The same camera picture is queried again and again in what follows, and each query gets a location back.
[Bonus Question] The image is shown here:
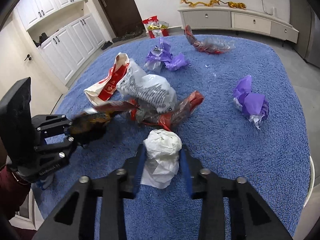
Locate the dark brown snack wrapper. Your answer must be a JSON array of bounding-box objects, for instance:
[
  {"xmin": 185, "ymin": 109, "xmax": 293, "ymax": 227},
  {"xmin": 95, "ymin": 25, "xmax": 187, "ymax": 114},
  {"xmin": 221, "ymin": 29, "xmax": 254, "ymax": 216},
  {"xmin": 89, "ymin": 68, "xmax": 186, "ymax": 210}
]
[{"xmin": 66, "ymin": 101, "xmax": 138, "ymax": 146}]

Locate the white tissue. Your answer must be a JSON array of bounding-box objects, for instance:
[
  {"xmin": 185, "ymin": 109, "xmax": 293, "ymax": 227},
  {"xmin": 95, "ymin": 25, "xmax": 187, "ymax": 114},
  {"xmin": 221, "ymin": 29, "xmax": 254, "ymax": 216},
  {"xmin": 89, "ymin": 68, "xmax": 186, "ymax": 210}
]
[{"xmin": 140, "ymin": 129, "xmax": 182, "ymax": 189}]

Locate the white red paper bag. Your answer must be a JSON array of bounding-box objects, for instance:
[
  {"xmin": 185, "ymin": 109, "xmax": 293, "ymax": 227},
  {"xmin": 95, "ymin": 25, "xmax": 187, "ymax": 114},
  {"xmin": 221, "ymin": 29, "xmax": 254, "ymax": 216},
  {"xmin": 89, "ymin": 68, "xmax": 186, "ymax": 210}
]
[{"xmin": 84, "ymin": 53, "xmax": 129, "ymax": 106}]

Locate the red transparent wrapper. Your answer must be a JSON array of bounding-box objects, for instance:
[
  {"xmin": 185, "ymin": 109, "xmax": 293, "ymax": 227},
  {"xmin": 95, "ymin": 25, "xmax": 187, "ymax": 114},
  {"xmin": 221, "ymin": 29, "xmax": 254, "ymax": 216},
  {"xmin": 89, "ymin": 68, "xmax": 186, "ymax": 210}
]
[{"xmin": 128, "ymin": 90, "xmax": 204, "ymax": 131}]

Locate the white printed plastic bag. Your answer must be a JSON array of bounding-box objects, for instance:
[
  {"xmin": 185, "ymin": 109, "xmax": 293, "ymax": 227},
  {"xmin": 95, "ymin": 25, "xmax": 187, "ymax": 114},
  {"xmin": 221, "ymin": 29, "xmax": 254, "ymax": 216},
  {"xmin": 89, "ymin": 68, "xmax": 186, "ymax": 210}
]
[{"xmin": 116, "ymin": 59, "xmax": 177, "ymax": 113}]

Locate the purple wrapper pair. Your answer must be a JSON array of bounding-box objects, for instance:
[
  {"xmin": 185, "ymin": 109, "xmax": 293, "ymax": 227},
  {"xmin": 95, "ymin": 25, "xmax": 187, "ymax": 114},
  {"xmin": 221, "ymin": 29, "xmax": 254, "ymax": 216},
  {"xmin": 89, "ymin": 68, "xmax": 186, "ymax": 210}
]
[{"xmin": 144, "ymin": 37, "xmax": 189, "ymax": 74}]

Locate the red clear plastic wrapper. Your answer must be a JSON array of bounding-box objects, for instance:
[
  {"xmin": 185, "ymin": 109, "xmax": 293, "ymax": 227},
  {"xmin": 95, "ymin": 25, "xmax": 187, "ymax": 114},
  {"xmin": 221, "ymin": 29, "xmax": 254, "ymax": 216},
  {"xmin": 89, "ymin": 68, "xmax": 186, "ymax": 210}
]
[{"xmin": 184, "ymin": 25, "xmax": 235, "ymax": 54}]

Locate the white trash bin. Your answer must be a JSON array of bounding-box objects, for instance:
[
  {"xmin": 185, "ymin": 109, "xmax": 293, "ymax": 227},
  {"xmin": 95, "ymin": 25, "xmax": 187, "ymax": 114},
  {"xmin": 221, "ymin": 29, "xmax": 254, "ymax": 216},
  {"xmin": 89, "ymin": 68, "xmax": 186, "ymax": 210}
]
[{"xmin": 303, "ymin": 156, "xmax": 315, "ymax": 207}]

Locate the blue white gloved left hand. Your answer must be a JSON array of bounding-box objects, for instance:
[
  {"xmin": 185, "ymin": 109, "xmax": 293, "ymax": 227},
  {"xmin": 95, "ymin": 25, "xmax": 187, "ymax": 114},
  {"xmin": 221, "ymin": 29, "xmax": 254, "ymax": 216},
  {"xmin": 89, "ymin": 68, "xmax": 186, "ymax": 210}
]
[{"xmin": 35, "ymin": 174, "xmax": 54, "ymax": 190}]

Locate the cream interior door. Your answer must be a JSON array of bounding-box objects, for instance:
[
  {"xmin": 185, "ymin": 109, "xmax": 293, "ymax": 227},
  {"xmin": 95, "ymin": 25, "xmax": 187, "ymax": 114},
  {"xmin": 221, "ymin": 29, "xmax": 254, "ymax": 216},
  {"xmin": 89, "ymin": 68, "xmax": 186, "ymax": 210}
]
[{"xmin": 1, "ymin": 13, "xmax": 62, "ymax": 116}]

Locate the black bag on shelf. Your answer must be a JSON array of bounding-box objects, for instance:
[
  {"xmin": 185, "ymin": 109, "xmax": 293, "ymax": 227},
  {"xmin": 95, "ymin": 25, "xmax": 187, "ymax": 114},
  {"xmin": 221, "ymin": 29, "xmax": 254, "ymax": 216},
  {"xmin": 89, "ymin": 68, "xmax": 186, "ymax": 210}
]
[{"xmin": 33, "ymin": 33, "xmax": 48, "ymax": 48}]

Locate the blue fluffy rug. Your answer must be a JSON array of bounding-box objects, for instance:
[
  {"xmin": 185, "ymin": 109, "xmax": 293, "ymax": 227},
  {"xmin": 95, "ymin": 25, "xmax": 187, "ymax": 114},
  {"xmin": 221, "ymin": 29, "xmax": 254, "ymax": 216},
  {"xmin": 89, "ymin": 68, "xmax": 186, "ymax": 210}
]
[{"xmin": 33, "ymin": 36, "xmax": 310, "ymax": 239}]

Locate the black slipper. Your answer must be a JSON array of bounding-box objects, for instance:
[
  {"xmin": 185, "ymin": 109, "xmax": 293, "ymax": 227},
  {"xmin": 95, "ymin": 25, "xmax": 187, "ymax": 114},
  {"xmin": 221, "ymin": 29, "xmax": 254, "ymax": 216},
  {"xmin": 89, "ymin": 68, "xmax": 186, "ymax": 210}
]
[{"xmin": 101, "ymin": 41, "xmax": 113, "ymax": 50}]

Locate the door mat with shoes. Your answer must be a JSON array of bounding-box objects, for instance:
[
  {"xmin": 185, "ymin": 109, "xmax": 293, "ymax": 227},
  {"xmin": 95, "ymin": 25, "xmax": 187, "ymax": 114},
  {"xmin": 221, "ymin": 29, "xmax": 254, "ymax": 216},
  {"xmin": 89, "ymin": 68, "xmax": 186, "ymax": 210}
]
[{"xmin": 112, "ymin": 29, "xmax": 145, "ymax": 43}]

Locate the dark brown entrance door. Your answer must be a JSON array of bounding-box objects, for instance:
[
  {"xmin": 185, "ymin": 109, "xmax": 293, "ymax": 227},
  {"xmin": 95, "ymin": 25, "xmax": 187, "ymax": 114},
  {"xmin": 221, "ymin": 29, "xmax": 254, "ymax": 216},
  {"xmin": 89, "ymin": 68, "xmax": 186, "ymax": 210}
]
[{"xmin": 99, "ymin": 0, "xmax": 145, "ymax": 37}]

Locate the red and white gift bag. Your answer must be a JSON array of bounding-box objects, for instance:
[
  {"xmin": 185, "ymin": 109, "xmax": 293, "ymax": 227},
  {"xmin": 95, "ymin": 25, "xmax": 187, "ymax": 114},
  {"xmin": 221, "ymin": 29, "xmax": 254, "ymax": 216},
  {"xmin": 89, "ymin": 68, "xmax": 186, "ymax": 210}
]
[{"xmin": 142, "ymin": 16, "xmax": 169, "ymax": 38}]

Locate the white TV cabinet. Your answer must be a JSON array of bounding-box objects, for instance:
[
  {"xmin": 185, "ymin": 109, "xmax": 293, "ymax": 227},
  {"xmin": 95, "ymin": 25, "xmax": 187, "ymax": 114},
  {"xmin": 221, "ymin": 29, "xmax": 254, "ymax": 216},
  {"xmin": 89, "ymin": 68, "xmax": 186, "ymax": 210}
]
[{"xmin": 178, "ymin": 7, "xmax": 299, "ymax": 43}]

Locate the golden tiger figurine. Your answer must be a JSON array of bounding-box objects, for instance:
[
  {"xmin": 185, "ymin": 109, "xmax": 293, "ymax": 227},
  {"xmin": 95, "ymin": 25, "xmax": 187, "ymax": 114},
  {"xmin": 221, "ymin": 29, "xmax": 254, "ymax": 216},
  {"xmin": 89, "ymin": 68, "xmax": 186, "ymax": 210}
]
[{"xmin": 221, "ymin": 1, "xmax": 247, "ymax": 10}]

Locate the golden dragon figurine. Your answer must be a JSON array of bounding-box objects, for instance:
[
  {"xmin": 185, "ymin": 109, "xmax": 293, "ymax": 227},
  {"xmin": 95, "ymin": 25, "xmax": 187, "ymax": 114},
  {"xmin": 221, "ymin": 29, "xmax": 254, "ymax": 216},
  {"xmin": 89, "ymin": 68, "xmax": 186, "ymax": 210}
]
[{"xmin": 180, "ymin": 0, "xmax": 220, "ymax": 8}]

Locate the grey double-door refrigerator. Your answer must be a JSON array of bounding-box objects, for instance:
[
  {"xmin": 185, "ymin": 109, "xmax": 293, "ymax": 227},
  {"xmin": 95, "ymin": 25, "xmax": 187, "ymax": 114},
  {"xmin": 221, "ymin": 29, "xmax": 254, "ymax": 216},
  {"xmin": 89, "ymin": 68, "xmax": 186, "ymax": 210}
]
[{"xmin": 290, "ymin": 0, "xmax": 319, "ymax": 67}]

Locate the white upper wall cabinet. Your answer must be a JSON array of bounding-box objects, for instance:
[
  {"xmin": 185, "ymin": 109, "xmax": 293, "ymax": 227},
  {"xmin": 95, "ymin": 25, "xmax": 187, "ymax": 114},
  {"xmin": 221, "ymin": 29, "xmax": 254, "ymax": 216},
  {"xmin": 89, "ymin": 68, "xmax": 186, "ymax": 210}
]
[{"xmin": 16, "ymin": 0, "xmax": 85, "ymax": 30}]

